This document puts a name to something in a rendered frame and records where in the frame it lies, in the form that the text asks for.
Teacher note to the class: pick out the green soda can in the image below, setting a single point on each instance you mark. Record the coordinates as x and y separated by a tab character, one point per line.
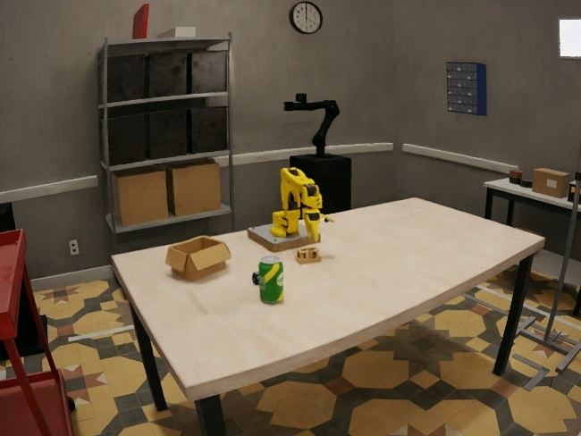
270	272

